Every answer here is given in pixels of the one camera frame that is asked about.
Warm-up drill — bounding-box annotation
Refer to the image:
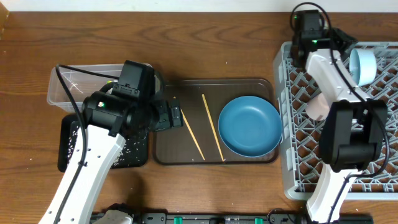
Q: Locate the light blue bowl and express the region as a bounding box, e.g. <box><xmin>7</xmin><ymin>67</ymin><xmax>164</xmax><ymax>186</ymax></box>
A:
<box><xmin>349</xmin><ymin>49</ymin><xmax>377</xmax><ymax>86</ymax></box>

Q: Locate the pink cup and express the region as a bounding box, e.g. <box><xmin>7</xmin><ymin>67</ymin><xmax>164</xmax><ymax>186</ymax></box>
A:
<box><xmin>305</xmin><ymin>93</ymin><xmax>330</xmax><ymax>121</ymax></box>

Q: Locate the dark blue plate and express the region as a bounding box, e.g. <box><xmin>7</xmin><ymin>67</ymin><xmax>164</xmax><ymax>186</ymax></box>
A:
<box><xmin>218</xmin><ymin>96</ymin><xmax>282</xmax><ymax>157</ymax></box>

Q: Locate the pile of white rice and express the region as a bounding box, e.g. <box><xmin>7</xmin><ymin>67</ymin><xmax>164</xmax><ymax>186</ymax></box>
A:
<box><xmin>67</xmin><ymin>126</ymin><xmax>80</xmax><ymax>164</ymax></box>

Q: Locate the grey dishwasher rack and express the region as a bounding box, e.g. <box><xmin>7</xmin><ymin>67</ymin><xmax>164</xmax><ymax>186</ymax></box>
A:
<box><xmin>273</xmin><ymin>42</ymin><xmax>397</xmax><ymax>200</ymax></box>

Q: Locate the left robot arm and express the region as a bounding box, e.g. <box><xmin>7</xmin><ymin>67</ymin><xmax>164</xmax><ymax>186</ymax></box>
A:
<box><xmin>40</xmin><ymin>91</ymin><xmax>183</xmax><ymax>223</ymax></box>

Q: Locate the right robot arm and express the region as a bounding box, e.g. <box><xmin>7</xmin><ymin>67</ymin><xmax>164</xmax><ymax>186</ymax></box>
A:
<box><xmin>291</xmin><ymin>26</ymin><xmax>388</xmax><ymax>223</ymax></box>

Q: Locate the left wooden chopstick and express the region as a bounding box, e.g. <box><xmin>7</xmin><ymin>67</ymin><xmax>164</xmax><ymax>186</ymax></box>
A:
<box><xmin>173</xmin><ymin>96</ymin><xmax>205</xmax><ymax>163</ymax></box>

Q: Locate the wooden chopstick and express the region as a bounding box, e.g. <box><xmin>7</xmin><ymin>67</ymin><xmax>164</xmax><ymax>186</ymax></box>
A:
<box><xmin>201</xmin><ymin>94</ymin><xmax>225</xmax><ymax>162</ymax></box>
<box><xmin>173</xmin><ymin>96</ymin><xmax>205</xmax><ymax>163</ymax></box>

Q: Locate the dark brown serving tray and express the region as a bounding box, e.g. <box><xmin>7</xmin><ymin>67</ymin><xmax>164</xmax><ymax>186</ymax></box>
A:
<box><xmin>153</xmin><ymin>78</ymin><xmax>279</xmax><ymax>166</ymax></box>

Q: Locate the right wooden chopstick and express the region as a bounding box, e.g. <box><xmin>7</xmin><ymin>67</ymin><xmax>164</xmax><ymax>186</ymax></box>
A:
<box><xmin>201</xmin><ymin>94</ymin><xmax>225</xmax><ymax>162</ymax></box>

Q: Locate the black plastic tray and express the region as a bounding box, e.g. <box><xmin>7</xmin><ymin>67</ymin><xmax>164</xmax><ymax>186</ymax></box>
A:
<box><xmin>57</xmin><ymin>114</ymin><xmax>148</xmax><ymax>172</ymax></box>

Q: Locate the clear plastic bin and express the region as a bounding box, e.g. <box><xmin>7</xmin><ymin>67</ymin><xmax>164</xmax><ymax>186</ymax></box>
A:
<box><xmin>47</xmin><ymin>64</ymin><xmax>123</xmax><ymax>113</ymax></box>

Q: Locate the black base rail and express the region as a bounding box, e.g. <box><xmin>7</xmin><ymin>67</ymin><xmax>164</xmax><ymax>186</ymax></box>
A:
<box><xmin>90</xmin><ymin>212</ymin><xmax>374</xmax><ymax>224</ymax></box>

